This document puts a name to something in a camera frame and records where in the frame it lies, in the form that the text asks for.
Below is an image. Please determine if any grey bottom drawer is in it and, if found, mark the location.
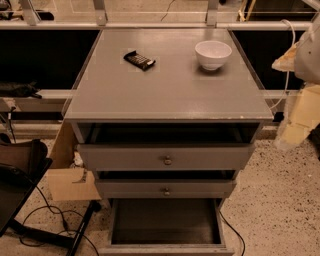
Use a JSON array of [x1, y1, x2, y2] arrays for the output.
[[99, 199, 234, 256]]

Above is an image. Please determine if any grey drawer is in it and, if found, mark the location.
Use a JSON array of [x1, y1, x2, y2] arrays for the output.
[[99, 199, 234, 256], [77, 143, 254, 171], [95, 171, 236, 198]]

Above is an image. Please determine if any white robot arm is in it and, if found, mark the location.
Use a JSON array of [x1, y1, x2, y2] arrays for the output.
[[272, 23, 320, 150]]

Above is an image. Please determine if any grey drawer cabinet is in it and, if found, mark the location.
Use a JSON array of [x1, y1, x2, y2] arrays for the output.
[[63, 27, 275, 201]]

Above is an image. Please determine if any grey top drawer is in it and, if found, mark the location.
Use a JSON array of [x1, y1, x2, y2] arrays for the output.
[[77, 143, 254, 171]]

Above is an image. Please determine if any grey middle drawer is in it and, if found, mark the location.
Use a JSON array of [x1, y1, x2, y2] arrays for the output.
[[95, 171, 236, 198]]

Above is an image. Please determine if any black snack bar wrapper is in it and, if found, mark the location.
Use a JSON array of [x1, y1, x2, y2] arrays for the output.
[[123, 51, 156, 71]]

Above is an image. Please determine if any white ceramic bowl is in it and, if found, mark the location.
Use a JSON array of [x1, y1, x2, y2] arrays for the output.
[[195, 40, 232, 71]]

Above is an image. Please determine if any brown cardboard box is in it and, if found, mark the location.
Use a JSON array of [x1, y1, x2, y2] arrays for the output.
[[46, 122, 101, 201]]

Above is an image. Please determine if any black folding chair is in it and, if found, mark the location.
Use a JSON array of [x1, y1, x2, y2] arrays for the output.
[[0, 133, 101, 256]]

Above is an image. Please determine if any black cable right of drawer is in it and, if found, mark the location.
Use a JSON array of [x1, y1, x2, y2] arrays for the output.
[[218, 210, 247, 256]]

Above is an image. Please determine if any aluminium frame rail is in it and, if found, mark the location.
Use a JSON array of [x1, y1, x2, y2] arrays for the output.
[[0, 0, 320, 31]]

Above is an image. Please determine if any black floor cable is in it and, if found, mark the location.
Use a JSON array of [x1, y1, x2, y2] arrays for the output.
[[18, 184, 100, 256]]

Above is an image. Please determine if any black cloth on rail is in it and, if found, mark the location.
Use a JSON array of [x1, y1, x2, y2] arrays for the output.
[[0, 81, 42, 99]]

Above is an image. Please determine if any white hanging cable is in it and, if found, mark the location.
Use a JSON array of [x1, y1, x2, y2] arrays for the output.
[[269, 18, 298, 111]]

